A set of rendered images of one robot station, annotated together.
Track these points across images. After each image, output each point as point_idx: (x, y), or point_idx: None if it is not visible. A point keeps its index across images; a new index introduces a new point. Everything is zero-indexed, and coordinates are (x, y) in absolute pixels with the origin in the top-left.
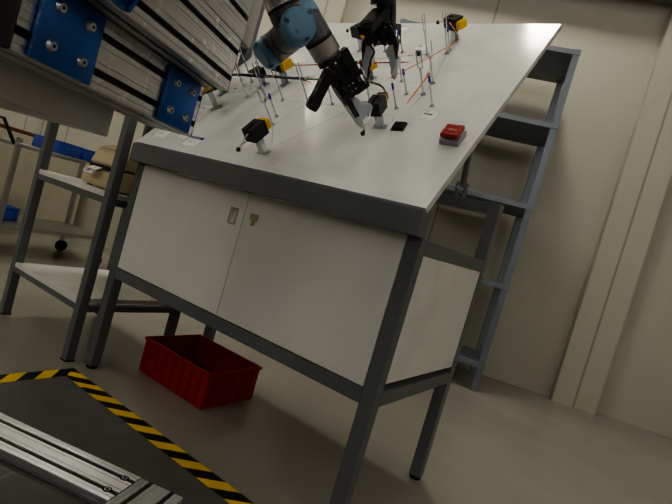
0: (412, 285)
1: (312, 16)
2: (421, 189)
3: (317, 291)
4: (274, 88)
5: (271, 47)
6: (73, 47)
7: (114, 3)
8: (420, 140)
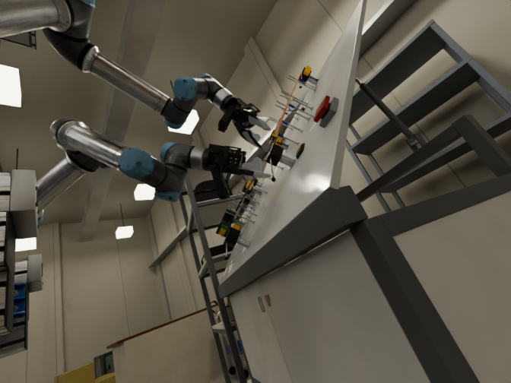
0: (415, 288)
1: (133, 148)
2: (322, 173)
3: (336, 352)
4: (258, 200)
5: (155, 188)
6: None
7: None
8: (312, 142)
